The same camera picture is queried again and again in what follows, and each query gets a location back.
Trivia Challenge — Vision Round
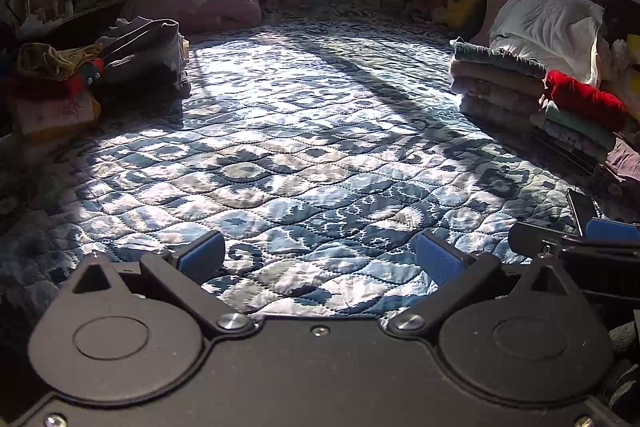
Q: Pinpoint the dark grey clothes pile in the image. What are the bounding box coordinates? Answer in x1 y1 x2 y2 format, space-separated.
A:
90 17 191 113

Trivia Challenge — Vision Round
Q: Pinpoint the black striped folded garment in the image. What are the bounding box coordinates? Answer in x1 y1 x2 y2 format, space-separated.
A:
532 128 598 174

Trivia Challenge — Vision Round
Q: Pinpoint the purple cloth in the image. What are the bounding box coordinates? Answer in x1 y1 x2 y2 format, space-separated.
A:
604 138 640 184

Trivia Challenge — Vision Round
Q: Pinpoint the floral print folded garment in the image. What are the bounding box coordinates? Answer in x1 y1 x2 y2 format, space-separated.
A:
529 112 615 162

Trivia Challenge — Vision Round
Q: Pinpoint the mint green folded garment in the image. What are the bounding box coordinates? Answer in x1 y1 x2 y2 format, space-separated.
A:
542 101 616 153

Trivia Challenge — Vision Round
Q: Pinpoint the grey folded bottom garment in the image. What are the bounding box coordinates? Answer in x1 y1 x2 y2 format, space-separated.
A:
460 95 533 133

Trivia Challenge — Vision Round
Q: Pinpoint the red folded garment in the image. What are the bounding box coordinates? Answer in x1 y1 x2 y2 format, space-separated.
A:
544 69 627 132

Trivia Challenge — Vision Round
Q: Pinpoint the lavender folded garment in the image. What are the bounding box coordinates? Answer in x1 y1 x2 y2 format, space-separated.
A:
450 77 539 115

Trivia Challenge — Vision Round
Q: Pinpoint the beige folded garment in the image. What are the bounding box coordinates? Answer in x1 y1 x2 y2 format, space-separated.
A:
449 61 544 98

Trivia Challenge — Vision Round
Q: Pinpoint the blue white quilted bedspread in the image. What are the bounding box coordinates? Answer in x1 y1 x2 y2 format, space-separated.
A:
0 3 626 323

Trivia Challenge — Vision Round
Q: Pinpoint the grey-green folded towel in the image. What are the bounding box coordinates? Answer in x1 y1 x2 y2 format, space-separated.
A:
449 37 546 79

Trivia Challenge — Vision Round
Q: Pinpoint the white pillow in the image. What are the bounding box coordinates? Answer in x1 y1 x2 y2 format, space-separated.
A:
489 0 604 88

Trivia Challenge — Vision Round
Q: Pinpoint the pink printed box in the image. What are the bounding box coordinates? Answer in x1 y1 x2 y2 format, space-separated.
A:
15 92 101 135

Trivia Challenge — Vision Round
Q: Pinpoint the red plush toy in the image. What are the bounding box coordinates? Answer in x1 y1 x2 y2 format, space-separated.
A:
64 57 104 96

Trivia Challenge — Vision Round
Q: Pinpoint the yellow plush toy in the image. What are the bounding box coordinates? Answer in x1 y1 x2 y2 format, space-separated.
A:
431 0 486 29

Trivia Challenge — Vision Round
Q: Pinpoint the olive yellow cloth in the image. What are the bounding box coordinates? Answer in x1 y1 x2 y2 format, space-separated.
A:
16 42 103 81

